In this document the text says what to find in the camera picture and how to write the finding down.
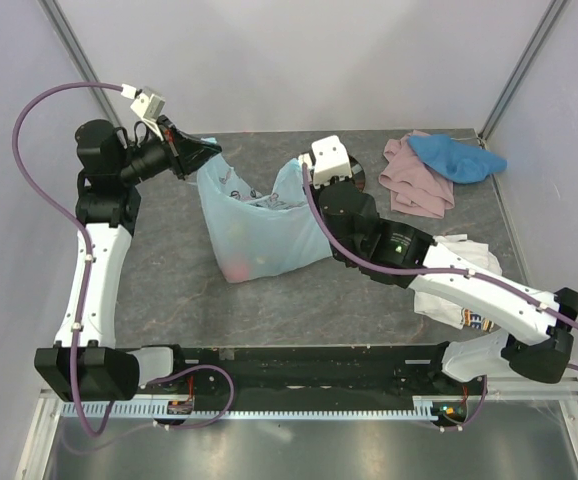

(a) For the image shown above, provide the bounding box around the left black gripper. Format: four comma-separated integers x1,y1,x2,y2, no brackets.
117,115,221,185

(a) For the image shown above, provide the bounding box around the light blue plastic bag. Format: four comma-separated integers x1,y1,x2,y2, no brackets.
196,154,331,283

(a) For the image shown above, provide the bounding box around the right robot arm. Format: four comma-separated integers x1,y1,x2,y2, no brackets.
304,180,578,394

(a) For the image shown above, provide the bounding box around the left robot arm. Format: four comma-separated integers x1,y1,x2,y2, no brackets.
34,116,222,402

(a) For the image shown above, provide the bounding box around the black round plate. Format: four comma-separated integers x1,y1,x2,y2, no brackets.
349,155,366,192

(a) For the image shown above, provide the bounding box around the mauve pink cloth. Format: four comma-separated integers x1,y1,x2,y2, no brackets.
378,130,455,219

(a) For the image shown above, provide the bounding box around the blue cloth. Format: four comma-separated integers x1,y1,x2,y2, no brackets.
407,134,508,184

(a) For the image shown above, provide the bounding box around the white printed t-shirt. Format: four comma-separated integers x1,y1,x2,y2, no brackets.
413,234,502,333

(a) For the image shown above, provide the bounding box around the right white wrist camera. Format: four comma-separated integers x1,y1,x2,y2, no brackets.
298,135,352,182

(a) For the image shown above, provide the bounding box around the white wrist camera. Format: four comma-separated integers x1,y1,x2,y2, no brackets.
298,135,352,182
121,84,165,140

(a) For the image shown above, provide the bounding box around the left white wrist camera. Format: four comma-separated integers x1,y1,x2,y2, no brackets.
121,84,165,140

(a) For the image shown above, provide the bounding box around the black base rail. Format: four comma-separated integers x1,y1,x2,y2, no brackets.
133,343,485,401

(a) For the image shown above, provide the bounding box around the left aluminium frame post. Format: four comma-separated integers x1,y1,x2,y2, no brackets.
37,0,127,127

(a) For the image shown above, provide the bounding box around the aluminium frame post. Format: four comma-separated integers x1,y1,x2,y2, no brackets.
478,0,570,143
37,0,127,127

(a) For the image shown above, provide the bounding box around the right aluminium frame post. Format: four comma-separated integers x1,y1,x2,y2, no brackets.
478,0,570,143

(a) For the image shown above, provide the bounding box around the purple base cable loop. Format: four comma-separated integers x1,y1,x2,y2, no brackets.
148,363,240,431

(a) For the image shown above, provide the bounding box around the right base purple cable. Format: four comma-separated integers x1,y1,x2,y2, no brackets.
418,374,489,434

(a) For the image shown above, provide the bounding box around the white slotted cable duct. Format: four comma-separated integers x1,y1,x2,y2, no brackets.
61,397,465,421

